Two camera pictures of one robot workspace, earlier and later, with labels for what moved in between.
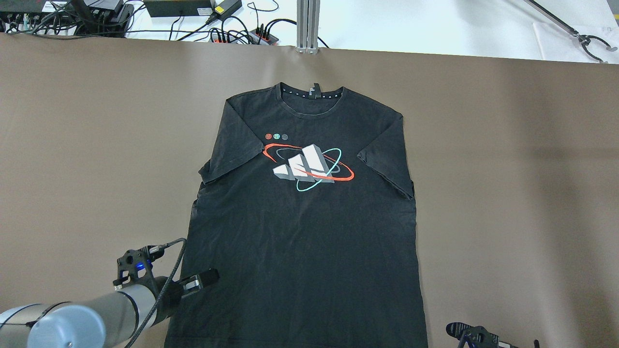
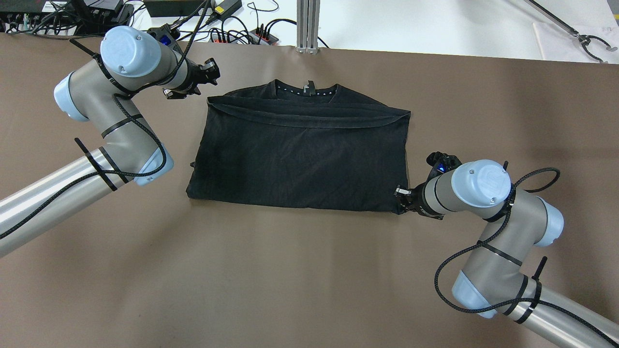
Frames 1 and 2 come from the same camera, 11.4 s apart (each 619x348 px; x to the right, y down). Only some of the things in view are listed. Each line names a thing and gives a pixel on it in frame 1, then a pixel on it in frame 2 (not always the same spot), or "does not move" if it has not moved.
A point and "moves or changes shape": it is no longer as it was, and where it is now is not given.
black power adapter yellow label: x=224 y=8 does not move
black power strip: x=256 y=36 does not move
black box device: x=173 y=8 does not move
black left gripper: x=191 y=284 -> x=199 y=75
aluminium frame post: x=307 y=26 does not move
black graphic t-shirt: x=304 y=207 moves or changes shape
